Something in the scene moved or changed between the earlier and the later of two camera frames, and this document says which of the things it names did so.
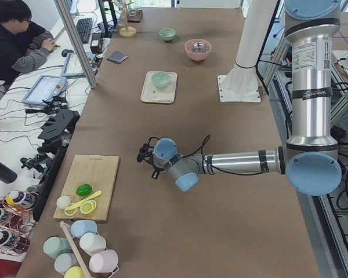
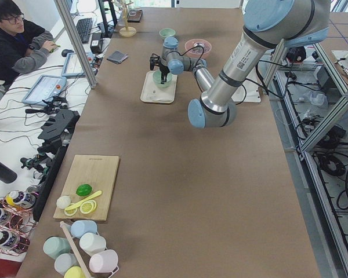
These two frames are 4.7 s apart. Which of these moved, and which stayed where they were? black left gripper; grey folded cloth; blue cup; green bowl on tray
Moved: black left gripper
Stayed: green bowl on tray; blue cup; grey folded cloth
